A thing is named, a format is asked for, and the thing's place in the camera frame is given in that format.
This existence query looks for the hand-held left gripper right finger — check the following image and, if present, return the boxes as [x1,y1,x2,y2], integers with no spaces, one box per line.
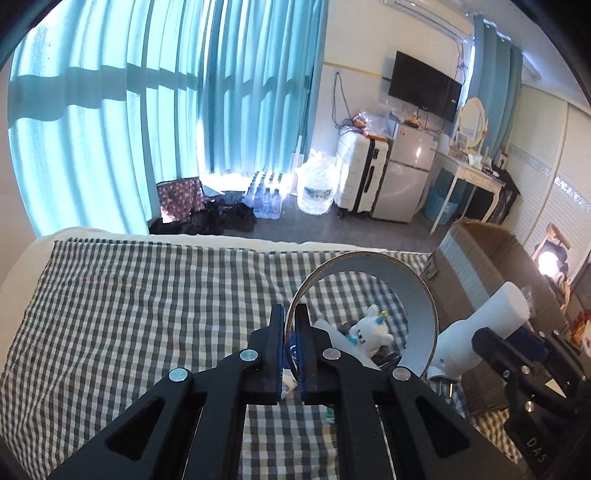
[295,304,532,480]

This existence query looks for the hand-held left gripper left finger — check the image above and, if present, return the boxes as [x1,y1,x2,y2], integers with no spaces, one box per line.
[46,304,284,480]

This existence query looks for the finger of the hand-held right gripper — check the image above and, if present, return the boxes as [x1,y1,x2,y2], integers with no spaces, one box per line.
[471,327,578,416]
[524,330,591,393]

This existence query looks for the white handheld device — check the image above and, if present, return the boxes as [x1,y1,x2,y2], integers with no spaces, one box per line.
[427,281,532,380]

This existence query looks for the white plush toy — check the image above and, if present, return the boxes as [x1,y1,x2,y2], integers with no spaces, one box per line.
[316,320,382,370]
[346,305,395,357]

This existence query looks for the brown cardboard box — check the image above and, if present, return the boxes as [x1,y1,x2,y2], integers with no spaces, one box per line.
[434,219,583,416]

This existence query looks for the grey tape roll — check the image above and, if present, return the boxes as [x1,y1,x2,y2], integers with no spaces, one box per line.
[286,251,438,377]

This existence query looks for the wooden chair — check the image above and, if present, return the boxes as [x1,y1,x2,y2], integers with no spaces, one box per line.
[531,224,578,296]

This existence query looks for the grey white checkered cloth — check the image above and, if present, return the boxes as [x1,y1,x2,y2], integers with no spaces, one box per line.
[0,239,522,480]

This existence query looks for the blue waste basket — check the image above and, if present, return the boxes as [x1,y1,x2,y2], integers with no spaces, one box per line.
[424,187,458,225]

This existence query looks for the black hanging garment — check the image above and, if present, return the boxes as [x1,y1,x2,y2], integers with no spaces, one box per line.
[489,161,520,224]

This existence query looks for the white louvred wardrobe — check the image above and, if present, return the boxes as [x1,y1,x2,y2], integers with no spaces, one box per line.
[501,83,591,287]

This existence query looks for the pack of water bottles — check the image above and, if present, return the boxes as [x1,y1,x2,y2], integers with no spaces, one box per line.
[242,171,294,220]

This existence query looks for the white dressing table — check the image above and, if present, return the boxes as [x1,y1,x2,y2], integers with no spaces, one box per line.
[429,150,506,234]

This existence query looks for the large water jug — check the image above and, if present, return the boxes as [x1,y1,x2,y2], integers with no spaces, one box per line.
[295,148,335,215]

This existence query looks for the silver mini fridge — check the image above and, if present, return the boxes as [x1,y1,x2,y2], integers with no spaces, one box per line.
[369,124,439,223]

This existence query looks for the polka dot bag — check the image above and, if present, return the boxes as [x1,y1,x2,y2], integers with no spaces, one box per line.
[156,178,206,221]

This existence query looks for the white suitcase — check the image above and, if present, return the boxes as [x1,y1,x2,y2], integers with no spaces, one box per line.
[333,133,391,217]

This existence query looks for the oval vanity mirror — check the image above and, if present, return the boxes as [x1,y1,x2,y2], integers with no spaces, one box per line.
[455,97,489,155]

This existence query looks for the clear plastic bags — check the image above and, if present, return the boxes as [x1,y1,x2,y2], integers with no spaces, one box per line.
[353,108,398,139]

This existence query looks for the teal window curtain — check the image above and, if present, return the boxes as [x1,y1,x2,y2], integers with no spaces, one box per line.
[471,14,525,160]
[198,0,328,178]
[7,0,218,236]

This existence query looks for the white air conditioner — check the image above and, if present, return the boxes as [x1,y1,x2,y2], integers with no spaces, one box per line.
[392,0,476,44]

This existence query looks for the black wall television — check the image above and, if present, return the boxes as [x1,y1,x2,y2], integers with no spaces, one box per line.
[388,51,463,123]

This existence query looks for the black wall cables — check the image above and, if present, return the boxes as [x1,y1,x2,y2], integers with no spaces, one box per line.
[333,71,354,130]

